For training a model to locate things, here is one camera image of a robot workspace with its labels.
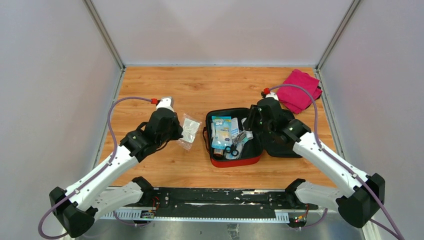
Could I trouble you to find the clear bag white gauze pad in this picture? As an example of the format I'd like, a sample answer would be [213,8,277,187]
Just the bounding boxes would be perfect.
[178,113,202,151]

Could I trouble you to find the pink folded cloth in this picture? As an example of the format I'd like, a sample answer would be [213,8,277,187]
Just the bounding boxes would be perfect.
[276,69,322,114]

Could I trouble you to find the blue white mask packet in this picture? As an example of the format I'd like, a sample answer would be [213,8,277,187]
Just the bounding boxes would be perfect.
[211,116,232,150]

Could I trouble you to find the red black medicine kit case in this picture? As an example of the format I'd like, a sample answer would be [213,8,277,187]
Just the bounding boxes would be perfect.
[202,105,300,168]

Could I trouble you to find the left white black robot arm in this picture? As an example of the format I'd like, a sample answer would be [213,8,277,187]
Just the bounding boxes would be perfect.
[45,106,183,238]

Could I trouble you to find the white blue bandage roll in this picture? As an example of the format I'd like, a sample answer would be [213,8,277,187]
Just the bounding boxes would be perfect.
[210,122,216,140]

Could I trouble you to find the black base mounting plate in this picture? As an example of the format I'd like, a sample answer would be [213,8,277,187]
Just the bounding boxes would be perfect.
[138,187,318,220]

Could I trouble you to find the brown medicine bottle orange cap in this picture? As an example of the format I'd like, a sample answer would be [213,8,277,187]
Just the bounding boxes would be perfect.
[212,148,225,160]

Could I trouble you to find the small white plastic bottle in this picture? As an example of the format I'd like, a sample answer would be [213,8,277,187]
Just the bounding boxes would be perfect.
[241,117,254,142]

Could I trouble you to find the wrist white camera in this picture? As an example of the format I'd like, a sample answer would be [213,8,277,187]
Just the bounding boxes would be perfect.
[261,88,279,101]
[150,96,175,112]

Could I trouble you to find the clear bag teal header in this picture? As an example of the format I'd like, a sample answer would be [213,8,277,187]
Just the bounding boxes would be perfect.
[226,139,250,160]

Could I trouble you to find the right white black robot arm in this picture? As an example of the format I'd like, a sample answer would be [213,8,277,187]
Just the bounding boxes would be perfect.
[243,97,386,228]

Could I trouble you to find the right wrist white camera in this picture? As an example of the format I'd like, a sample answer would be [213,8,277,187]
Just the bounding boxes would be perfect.
[261,88,279,101]

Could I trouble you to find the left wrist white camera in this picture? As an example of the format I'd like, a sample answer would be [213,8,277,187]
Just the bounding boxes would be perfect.
[150,96,175,112]

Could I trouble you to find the black handled scissors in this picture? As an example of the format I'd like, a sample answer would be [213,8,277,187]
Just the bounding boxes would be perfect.
[224,131,247,160]

